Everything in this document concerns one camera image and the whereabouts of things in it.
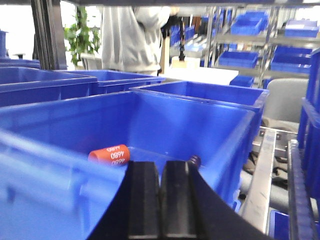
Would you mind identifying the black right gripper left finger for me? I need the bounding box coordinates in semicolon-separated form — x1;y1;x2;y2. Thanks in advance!
87;160;160;240

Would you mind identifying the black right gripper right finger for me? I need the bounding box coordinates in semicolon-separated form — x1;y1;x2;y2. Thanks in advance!
159;160;276;240

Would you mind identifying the orange cylindrical capacitor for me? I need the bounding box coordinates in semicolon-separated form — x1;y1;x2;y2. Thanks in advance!
88;144;131;166

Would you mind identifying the blue plastic bin front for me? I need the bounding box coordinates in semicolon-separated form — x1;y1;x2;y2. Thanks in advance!
0;91;256;240

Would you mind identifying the blue plastic bin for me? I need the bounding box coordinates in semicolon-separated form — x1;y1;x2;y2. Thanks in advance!
59;69;165;96
0;91;256;240
130;81;269;138
0;67;98;107

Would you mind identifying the blue plastic bin behind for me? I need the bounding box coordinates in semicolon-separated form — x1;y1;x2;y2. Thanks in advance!
130;81;269;138

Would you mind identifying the blue plastic bin left rear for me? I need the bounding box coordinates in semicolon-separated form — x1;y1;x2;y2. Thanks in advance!
59;69;165;96

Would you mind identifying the blue bin right stack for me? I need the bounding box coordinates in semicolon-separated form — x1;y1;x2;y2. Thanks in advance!
296;47;320;201

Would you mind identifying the grey chair back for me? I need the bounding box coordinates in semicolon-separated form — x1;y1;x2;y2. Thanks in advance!
262;78;309;126

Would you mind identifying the person in grey hoodie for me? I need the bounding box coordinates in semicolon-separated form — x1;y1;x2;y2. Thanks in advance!
101;6;179;76

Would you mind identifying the green potted plant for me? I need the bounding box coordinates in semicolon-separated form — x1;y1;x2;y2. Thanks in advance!
64;6;101;66

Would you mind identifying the grey background shelving rack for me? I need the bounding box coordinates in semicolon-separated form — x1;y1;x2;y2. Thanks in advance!
170;4;320;86

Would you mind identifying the metal shelf rail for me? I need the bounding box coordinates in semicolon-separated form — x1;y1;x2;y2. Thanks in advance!
239;128;277;234

